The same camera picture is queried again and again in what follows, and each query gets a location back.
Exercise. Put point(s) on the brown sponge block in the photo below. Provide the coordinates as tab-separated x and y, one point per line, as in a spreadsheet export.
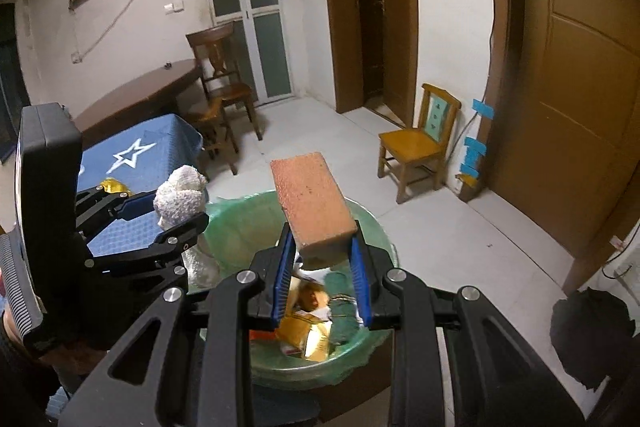
310	197

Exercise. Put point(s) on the dark wooden chair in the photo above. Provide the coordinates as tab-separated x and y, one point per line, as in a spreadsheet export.
220	57
212	114

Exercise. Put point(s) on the white wall socket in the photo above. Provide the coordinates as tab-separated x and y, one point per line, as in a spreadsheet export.
76	57

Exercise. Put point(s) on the blue star tablecloth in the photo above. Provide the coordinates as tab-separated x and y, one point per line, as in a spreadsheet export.
150	132

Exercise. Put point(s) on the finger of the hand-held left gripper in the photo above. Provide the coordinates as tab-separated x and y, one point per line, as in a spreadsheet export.
170	239
135	204

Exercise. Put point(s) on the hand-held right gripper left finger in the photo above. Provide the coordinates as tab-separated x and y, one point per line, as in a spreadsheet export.
284	279

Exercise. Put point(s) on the green trash bin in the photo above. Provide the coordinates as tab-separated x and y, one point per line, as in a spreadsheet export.
370	227

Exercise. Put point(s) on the dark round wooden table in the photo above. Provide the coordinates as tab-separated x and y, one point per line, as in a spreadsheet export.
140	92

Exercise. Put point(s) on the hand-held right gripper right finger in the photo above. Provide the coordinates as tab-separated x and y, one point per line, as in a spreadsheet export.
360	282

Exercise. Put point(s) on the dark window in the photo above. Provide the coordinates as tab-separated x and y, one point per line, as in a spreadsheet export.
12	82

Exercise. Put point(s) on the black plastic bag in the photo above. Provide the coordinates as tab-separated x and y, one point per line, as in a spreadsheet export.
590	337

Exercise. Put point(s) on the blue tape piece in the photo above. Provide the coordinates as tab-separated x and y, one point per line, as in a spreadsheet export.
483	108
475	154

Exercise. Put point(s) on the large brown wooden door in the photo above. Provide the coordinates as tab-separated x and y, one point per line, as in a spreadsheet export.
575	82

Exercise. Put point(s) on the white plush toy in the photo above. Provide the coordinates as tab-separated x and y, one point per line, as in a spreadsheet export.
180	197

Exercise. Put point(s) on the small yellow wooden chair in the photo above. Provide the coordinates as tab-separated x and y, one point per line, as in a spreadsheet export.
410	144

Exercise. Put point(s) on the yellow candy wrapper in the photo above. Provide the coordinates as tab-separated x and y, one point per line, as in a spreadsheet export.
114	186

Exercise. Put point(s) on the yellow tape piece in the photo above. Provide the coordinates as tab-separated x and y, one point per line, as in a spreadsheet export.
467	179

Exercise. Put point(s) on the person's left forearm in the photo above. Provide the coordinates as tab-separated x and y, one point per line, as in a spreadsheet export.
20	382

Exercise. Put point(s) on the white wall switch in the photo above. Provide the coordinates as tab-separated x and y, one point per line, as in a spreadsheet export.
173	7

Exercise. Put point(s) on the frosted glass double door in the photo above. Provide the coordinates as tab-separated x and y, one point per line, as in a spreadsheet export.
250	7

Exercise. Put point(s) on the gold foil packet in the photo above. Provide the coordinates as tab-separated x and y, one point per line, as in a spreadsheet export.
305	337

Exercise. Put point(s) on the brown open door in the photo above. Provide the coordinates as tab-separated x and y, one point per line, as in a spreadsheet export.
340	7

